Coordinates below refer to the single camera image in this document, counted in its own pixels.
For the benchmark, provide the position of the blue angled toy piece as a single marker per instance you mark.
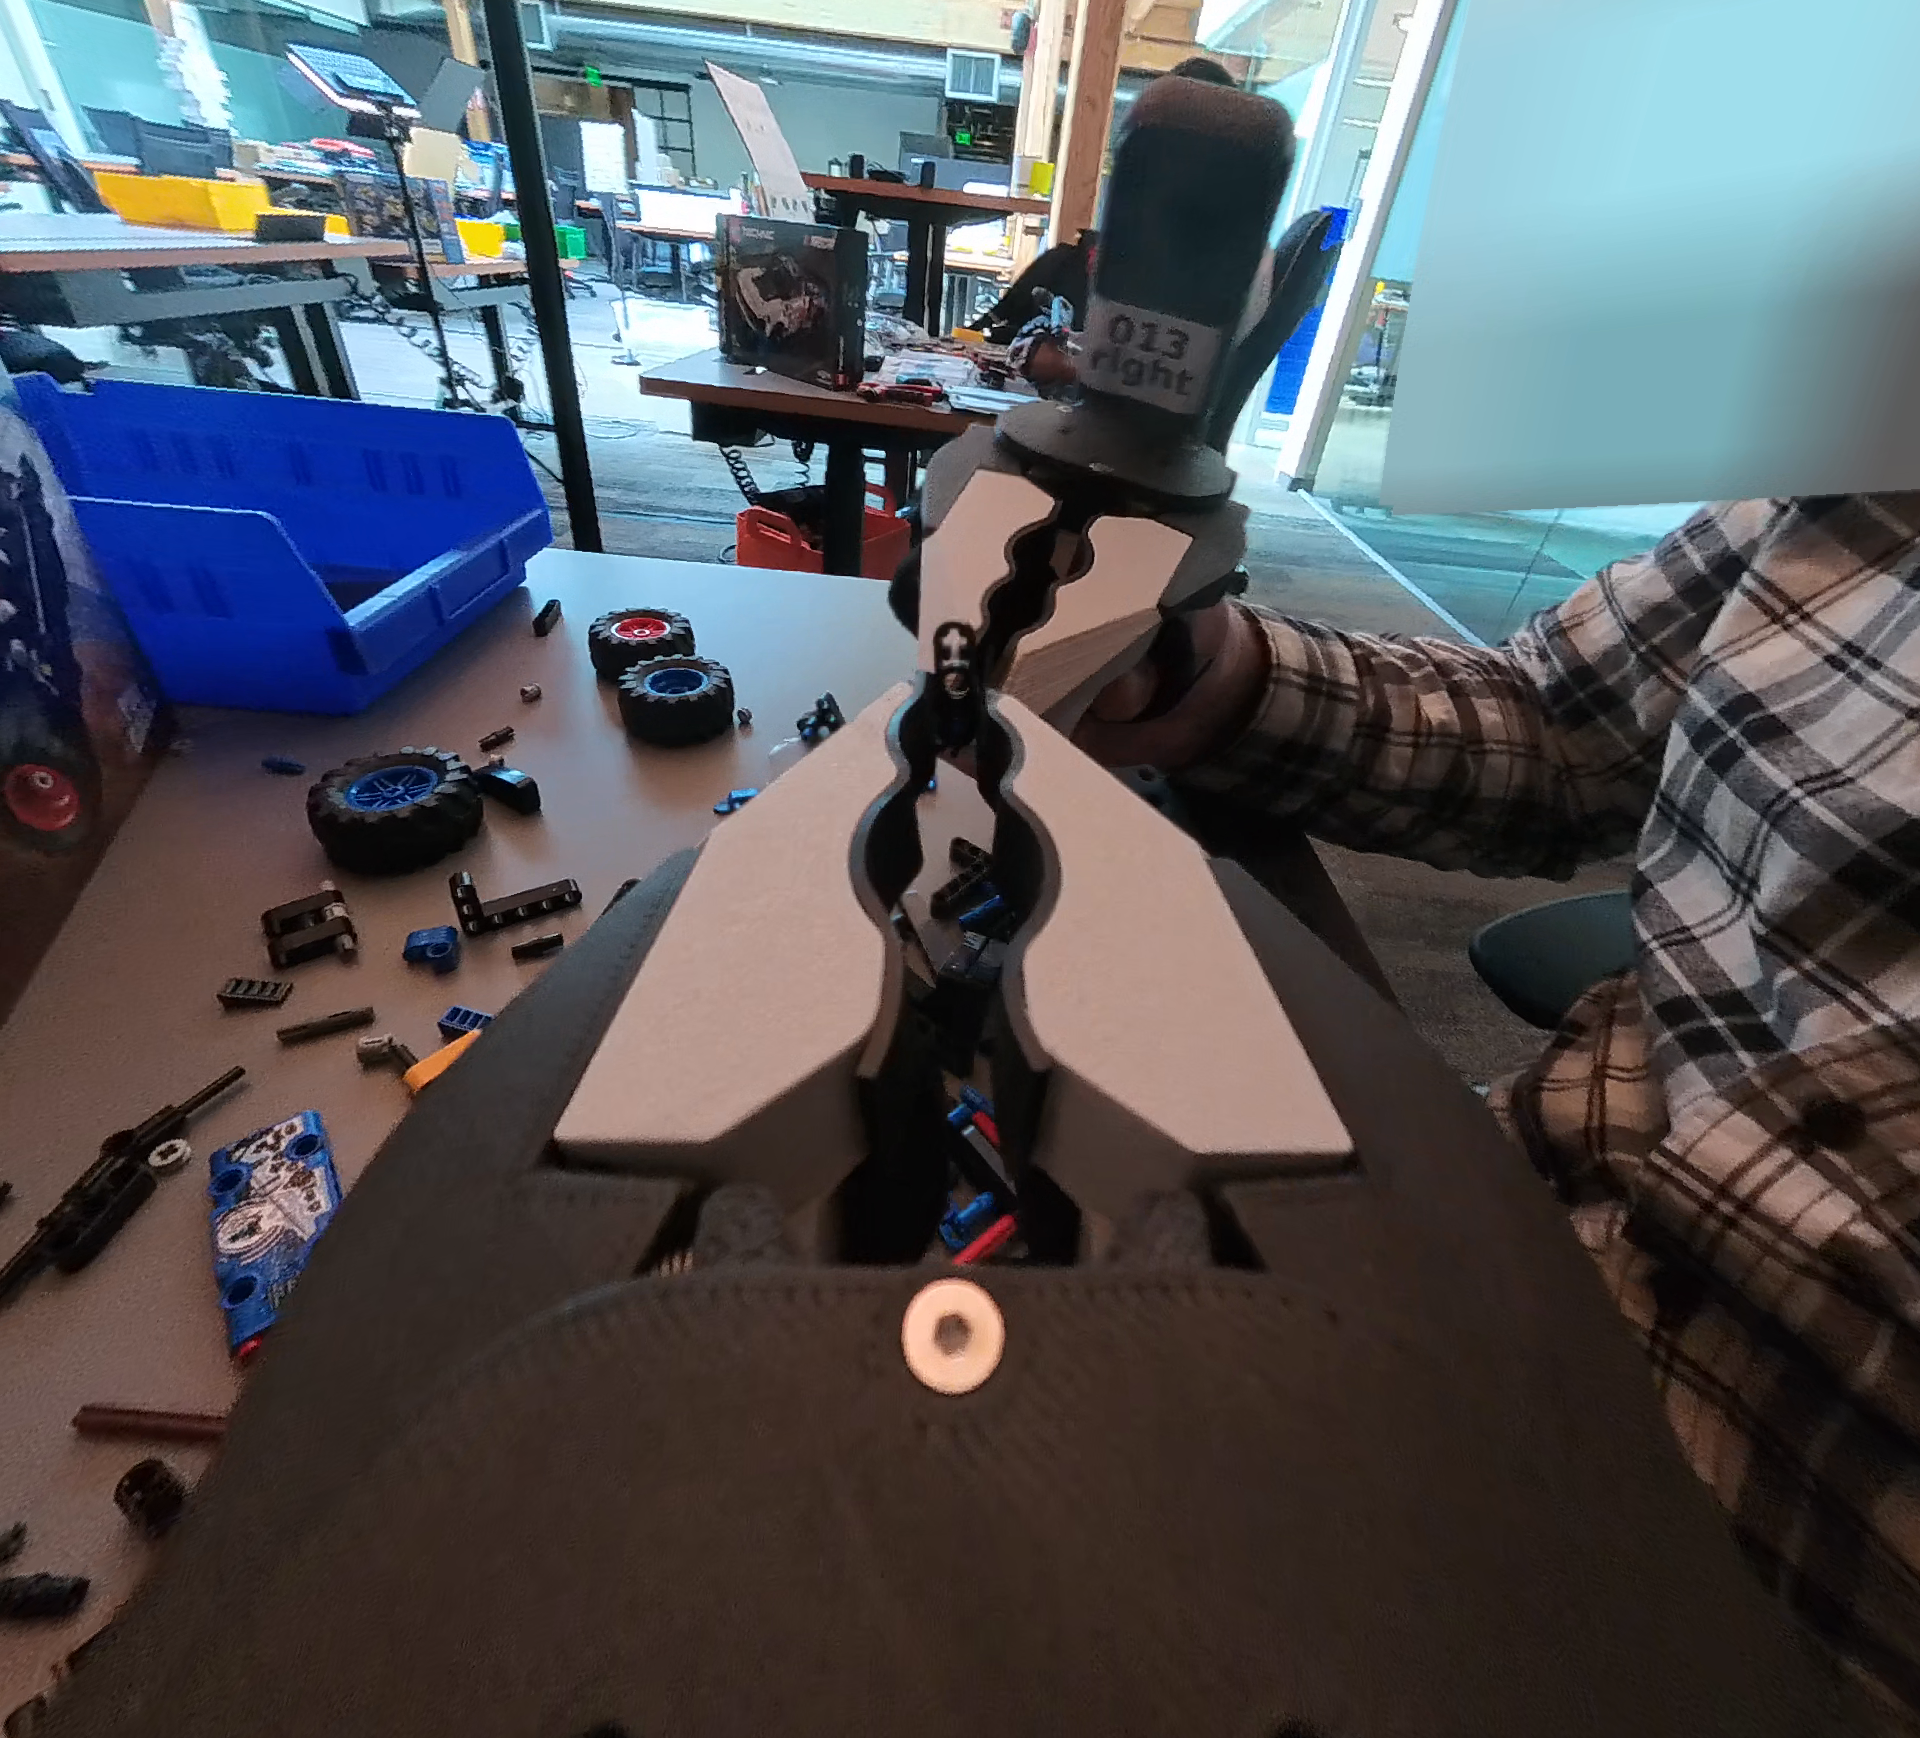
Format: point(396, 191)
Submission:
point(433, 949)

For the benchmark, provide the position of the yellow bin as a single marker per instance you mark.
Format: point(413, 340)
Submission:
point(180, 200)

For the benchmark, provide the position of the blue printed toy panel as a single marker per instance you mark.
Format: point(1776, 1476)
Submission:
point(271, 1229)

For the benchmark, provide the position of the black angled toy beam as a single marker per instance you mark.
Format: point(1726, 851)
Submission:
point(518, 901)

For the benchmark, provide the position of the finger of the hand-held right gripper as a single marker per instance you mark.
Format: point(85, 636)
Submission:
point(967, 553)
point(1125, 583)

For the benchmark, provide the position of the small orange toy piece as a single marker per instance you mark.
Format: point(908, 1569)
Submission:
point(440, 1057)

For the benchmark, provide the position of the brown toy axle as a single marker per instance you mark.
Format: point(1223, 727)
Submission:
point(151, 1420)

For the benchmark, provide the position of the plain blue plastic bin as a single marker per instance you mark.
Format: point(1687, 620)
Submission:
point(240, 523)

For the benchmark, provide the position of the orange bucket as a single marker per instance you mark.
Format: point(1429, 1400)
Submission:
point(811, 533)

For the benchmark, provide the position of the wooden background table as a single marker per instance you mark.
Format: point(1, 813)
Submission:
point(811, 389)

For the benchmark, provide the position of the black tire blue rim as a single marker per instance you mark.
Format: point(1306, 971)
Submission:
point(395, 810)
point(676, 701)

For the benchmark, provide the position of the small black toy assembly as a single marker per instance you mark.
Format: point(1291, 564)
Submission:
point(961, 702)

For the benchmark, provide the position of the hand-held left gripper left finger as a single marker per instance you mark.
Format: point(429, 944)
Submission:
point(736, 1020)

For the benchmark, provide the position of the toy truck set box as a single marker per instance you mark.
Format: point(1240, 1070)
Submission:
point(61, 718)

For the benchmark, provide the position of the person's right forearm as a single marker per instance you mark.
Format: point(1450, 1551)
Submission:
point(1501, 718)

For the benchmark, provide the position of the black pin assembly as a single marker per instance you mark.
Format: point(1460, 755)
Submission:
point(106, 1193)

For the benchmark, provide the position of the black toy connector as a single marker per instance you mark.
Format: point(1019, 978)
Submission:
point(311, 929)

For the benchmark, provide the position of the grey desk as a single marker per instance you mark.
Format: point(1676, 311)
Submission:
point(180, 869)

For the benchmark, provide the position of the black metal pole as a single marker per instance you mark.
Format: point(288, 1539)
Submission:
point(525, 179)

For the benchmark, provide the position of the person's right hand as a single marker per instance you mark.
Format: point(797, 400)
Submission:
point(1186, 702)

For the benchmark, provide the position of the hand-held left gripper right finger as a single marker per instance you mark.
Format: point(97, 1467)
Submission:
point(1178, 1020)

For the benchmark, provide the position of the black tire red rim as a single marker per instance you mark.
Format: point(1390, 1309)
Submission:
point(640, 641)

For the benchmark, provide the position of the dark printed box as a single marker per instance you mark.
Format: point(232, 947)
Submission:
point(794, 299)

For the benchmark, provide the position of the person's plaid shirt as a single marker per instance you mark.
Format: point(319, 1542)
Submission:
point(1770, 1139)

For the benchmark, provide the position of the black and blue office chair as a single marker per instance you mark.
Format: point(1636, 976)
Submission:
point(1297, 314)

